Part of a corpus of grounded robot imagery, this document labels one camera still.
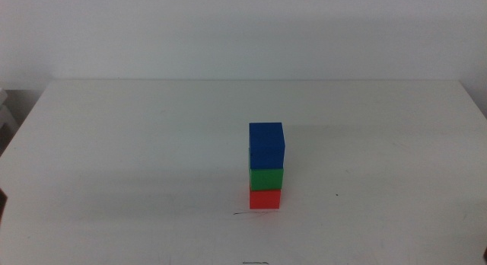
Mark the blue cube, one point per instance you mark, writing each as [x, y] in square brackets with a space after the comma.
[267, 145]

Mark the green cube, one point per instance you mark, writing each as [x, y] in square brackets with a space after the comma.
[266, 179]

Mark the red cube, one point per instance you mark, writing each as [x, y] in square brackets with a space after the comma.
[265, 199]

